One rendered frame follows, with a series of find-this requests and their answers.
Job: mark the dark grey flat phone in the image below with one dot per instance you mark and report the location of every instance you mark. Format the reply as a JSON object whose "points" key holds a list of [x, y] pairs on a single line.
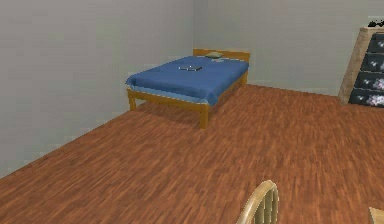
{"points": [[190, 68]]}

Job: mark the wooden bed with blue cover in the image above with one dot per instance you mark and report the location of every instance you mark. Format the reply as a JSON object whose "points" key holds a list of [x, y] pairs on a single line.
{"points": [[196, 81]]}

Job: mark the olive green pillow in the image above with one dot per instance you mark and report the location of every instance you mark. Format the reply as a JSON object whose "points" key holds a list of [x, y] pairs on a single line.
{"points": [[213, 55]]}

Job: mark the beige chest with black drawers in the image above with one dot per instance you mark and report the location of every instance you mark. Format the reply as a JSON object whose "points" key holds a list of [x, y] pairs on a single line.
{"points": [[370, 70]]}

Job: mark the small black object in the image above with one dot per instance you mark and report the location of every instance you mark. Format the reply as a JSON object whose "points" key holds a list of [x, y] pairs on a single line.
{"points": [[376, 23]]}

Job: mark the pale wooden table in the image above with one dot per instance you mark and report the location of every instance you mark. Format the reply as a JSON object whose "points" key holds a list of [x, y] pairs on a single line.
{"points": [[377, 216]]}

